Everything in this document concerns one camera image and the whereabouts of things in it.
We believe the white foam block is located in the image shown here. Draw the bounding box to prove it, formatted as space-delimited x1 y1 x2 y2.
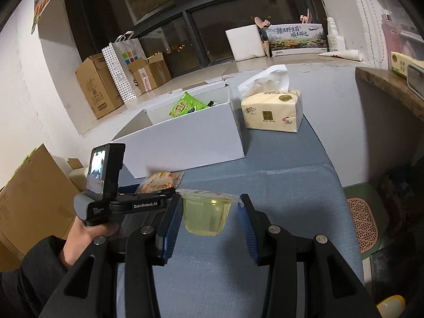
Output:
69 167 91 193

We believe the white foam box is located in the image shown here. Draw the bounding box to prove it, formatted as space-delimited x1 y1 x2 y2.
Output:
225 25 266 62

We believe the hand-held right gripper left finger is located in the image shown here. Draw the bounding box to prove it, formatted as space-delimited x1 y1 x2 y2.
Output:
40 192 184 318

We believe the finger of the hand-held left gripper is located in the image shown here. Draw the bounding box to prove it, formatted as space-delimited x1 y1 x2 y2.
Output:
119 187 177 199

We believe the white cardboard box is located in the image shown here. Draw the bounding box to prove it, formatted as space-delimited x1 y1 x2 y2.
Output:
111 79 247 179

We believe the green stool with perforated cushion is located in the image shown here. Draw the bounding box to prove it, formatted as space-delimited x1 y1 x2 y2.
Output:
343 182 390 259

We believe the small open cardboard box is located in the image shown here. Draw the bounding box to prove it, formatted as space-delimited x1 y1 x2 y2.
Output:
127 52 173 95

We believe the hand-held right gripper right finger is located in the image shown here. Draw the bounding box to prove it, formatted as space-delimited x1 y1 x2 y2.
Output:
238 193 381 318

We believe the person's left hand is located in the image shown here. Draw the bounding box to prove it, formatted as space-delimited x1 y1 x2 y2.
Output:
63 219 120 274

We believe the grey rimmed oval container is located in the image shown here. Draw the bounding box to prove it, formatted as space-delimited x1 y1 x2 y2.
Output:
406 60 424 101

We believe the green tissue pack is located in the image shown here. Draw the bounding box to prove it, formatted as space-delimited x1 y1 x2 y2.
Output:
390 51 424 80

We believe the cream tissue pack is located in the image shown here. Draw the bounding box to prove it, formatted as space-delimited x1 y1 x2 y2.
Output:
238 64 303 134

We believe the yellow jelly cup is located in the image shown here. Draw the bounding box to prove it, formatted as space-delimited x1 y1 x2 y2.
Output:
175 188 244 237

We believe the brown stone counter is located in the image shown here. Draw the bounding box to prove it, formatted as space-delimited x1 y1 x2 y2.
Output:
355 66 424 121

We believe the green snack packet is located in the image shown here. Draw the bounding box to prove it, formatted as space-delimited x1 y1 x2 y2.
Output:
170 92 211 118

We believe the long landscape printed box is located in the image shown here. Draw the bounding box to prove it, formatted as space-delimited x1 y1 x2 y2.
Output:
267 23 328 58

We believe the dotted white paper bag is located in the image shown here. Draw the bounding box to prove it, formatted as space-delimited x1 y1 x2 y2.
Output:
101 31 148 104

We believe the beige pastry packet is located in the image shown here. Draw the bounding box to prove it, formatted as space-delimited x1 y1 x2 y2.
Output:
137 171 185 194

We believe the white spray bottle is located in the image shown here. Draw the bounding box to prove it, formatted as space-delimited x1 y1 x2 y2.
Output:
326 17 345 53

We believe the flat brown cardboard box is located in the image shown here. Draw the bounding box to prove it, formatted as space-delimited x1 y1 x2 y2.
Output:
0 143 82 262

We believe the white rolled paper cone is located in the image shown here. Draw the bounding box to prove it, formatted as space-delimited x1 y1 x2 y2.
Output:
318 49 364 63

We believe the large brown cardboard box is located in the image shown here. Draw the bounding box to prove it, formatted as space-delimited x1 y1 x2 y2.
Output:
76 53 125 120

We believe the yellow plastic object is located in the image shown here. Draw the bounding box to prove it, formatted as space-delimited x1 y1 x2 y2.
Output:
377 295 406 318

